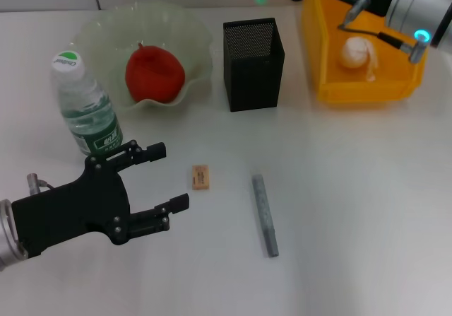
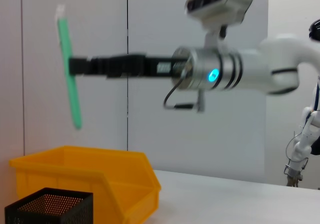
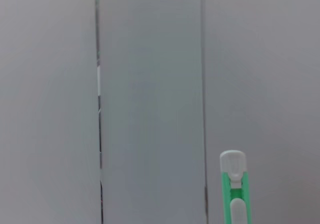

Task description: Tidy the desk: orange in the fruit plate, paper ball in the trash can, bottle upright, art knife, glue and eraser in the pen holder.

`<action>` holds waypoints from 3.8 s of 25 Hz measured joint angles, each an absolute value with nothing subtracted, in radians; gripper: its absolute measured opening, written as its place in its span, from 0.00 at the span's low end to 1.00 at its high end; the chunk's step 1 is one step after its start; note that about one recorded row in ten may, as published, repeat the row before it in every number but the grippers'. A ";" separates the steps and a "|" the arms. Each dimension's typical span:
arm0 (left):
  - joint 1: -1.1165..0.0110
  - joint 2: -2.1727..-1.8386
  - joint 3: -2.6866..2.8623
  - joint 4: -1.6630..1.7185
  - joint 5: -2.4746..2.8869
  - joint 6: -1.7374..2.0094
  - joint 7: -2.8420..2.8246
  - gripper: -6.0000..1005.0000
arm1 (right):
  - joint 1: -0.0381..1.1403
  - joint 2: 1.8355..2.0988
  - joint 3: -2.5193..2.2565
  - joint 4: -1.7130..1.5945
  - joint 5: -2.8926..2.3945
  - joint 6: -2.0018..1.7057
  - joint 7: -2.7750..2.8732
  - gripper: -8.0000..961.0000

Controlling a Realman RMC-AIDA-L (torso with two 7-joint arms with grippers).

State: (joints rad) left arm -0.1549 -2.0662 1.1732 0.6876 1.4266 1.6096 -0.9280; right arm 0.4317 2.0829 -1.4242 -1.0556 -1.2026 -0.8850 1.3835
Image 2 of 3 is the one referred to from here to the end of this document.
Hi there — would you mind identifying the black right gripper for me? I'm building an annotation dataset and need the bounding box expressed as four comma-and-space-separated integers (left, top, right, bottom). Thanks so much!
68, 53, 190, 79

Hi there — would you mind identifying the green utility knife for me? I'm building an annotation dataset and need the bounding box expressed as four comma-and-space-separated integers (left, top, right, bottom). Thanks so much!
54, 4, 84, 131

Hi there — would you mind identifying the black mesh pen holder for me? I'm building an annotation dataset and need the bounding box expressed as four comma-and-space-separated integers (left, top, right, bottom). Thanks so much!
4, 187, 94, 224

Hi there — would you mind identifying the yellow plastic bin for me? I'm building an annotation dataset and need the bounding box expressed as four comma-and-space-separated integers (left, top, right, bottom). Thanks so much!
9, 145, 162, 224

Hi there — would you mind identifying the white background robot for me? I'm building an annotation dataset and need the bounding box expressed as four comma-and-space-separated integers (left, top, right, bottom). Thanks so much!
283, 18, 320, 188

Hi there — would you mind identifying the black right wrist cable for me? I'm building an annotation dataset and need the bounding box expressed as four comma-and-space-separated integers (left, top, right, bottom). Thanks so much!
163, 67, 201, 111

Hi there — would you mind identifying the silver right wrist bracket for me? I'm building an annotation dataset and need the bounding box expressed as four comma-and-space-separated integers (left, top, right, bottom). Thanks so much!
196, 90, 206, 113

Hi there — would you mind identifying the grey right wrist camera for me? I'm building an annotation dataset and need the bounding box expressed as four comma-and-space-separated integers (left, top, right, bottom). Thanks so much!
184, 0, 256, 48

